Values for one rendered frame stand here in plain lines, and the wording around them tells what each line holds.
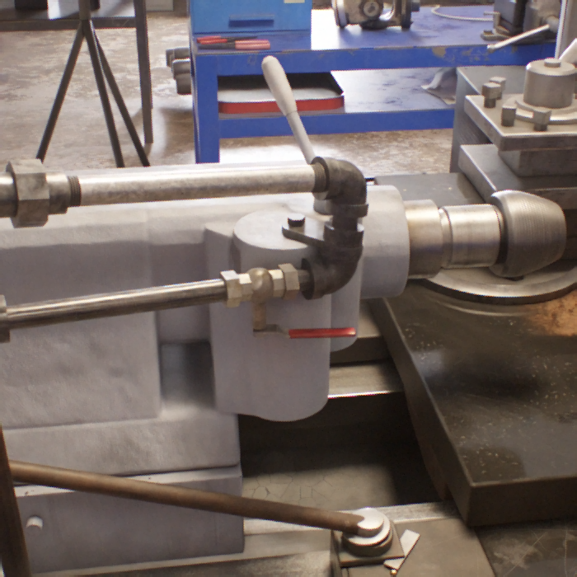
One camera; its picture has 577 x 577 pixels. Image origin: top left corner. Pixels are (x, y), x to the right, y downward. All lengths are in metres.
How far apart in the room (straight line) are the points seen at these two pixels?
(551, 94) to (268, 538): 0.63
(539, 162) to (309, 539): 0.55
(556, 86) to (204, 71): 1.59
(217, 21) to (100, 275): 2.02
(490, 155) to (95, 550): 0.71
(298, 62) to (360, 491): 1.69
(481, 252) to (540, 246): 0.06
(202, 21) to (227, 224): 2.00
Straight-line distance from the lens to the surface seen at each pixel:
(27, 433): 0.86
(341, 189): 0.72
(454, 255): 0.92
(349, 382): 1.16
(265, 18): 2.78
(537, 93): 1.18
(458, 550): 0.88
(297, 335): 0.75
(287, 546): 0.92
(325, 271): 0.74
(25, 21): 4.44
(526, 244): 0.92
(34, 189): 0.62
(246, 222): 0.79
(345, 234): 0.73
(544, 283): 1.18
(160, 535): 0.89
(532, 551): 0.90
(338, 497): 1.16
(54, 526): 0.89
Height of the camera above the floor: 1.48
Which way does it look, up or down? 28 degrees down
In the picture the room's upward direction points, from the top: straight up
